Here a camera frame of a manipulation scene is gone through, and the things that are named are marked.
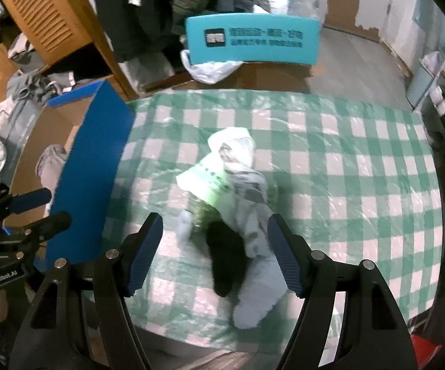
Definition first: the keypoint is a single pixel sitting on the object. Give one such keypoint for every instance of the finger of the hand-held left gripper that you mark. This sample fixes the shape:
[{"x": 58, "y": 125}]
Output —
[
  {"x": 52, "y": 223},
  {"x": 29, "y": 199}
]

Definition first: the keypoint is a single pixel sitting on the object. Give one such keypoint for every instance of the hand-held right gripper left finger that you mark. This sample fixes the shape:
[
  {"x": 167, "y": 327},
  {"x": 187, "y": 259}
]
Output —
[{"x": 145, "y": 254}]

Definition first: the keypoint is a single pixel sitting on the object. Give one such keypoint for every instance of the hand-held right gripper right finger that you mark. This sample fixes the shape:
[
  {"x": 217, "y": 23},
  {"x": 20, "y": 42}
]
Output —
[{"x": 284, "y": 254}]

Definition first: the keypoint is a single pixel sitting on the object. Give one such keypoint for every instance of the pale grey sock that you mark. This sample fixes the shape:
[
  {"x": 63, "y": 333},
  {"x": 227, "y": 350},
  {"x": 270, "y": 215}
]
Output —
[{"x": 185, "y": 227}]

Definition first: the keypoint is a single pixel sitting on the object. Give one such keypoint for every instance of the grey patterned sock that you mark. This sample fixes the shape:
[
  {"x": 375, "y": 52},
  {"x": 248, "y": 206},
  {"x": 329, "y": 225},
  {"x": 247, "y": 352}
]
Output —
[
  {"x": 257, "y": 296},
  {"x": 245, "y": 185}
]

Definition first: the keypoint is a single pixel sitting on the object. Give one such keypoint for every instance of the black sock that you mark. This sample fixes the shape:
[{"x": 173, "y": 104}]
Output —
[{"x": 226, "y": 258}]

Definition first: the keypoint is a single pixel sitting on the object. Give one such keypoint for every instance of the blue cardboard box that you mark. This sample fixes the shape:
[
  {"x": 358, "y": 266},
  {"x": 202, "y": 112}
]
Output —
[{"x": 91, "y": 169}]

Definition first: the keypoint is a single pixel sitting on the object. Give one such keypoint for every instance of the light green sock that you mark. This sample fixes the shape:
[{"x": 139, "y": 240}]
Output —
[{"x": 199, "y": 181}]

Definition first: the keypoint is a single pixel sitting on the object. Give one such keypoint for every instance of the green checked tablecloth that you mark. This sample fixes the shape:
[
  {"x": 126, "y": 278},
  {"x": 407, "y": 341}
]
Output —
[{"x": 342, "y": 162}]

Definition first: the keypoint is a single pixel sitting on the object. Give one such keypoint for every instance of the grey clothing pile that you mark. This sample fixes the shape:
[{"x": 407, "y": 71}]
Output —
[{"x": 33, "y": 86}]

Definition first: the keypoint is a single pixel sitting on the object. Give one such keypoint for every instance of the red plastic object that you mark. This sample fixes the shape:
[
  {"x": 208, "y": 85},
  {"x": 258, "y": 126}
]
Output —
[{"x": 422, "y": 349}]

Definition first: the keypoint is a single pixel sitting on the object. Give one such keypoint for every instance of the white fabric under coat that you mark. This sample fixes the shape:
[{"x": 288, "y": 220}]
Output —
[{"x": 149, "y": 69}]

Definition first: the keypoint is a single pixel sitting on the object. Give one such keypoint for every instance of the wooden louvred cabinet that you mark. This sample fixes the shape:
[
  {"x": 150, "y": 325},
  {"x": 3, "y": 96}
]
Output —
[{"x": 45, "y": 7}]

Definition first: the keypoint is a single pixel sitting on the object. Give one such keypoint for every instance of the white plastic bag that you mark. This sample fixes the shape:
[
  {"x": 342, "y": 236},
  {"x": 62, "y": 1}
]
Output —
[{"x": 207, "y": 71}]

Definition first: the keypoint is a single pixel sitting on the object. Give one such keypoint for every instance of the black coat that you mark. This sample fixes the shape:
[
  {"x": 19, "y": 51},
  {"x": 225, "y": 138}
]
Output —
[{"x": 137, "y": 15}]

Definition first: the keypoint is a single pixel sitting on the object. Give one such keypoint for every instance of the white door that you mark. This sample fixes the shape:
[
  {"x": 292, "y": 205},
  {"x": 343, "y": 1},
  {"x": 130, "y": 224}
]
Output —
[{"x": 399, "y": 7}]

